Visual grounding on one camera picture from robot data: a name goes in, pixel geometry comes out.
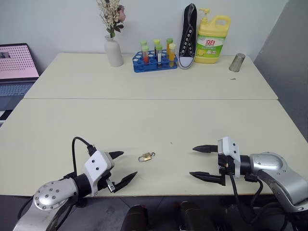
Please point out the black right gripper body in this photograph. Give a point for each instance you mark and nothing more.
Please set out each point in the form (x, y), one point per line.
(226, 166)

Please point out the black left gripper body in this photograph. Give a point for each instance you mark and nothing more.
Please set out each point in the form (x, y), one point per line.
(102, 181)

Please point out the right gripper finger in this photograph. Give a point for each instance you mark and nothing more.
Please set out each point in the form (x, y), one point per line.
(205, 148)
(207, 177)

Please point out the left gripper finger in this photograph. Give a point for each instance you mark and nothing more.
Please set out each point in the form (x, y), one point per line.
(125, 180)
(116, 154)

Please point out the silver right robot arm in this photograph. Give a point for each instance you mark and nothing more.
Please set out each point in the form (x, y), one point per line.
(276, 170)

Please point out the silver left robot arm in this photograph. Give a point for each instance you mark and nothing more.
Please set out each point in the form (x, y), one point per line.
(51, 196)

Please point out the small brass padlock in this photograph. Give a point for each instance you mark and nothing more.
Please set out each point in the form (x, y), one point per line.
(148, 157)

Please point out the dark rounded shape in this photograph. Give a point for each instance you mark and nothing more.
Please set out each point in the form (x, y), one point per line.
(195, 216)
(134, 217)

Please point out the steel metal cup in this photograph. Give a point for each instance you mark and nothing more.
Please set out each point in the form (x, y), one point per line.
(237, 62)

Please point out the blue test tube rack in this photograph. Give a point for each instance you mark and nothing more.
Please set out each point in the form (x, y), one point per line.
(154, 65)

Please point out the yellow-capped orange liquid tube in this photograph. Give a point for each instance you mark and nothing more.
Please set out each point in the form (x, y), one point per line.
(171, 54)

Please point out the white ceramic vase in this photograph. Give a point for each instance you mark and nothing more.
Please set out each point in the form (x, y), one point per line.
(113, 53)

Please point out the green-capped red liquid tube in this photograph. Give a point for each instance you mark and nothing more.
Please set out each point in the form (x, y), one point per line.
(145, 55)

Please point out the green-capped white-label tube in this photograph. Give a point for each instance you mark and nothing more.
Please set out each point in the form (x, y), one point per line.
(159, 56)

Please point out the yellow detergent pump bottle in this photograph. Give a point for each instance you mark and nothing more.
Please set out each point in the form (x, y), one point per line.
(211, 41)

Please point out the black canvas sneaker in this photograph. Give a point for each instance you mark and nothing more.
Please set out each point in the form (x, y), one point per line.
(187, 41)

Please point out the green-capped yellow liquid tube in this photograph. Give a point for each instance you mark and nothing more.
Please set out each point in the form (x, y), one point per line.
(169, 41)

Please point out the green-capped empty tube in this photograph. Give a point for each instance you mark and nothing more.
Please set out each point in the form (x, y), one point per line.
(144, 43)

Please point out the yellow-green-capped dark tube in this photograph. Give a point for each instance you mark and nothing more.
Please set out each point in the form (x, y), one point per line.
(156, 43)

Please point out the open laptop computer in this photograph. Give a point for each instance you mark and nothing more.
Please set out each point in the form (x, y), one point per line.
(14, 65)

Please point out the dried flower bouquet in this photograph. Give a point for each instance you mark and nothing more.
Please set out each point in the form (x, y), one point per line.
(110, 14)

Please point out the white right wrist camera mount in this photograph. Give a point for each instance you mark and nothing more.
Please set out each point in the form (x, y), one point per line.
(232, 150)

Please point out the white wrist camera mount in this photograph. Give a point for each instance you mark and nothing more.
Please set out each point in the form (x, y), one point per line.
(232, 150)
(96, 163)

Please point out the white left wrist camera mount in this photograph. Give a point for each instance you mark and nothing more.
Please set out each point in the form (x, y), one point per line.
(96, 163)

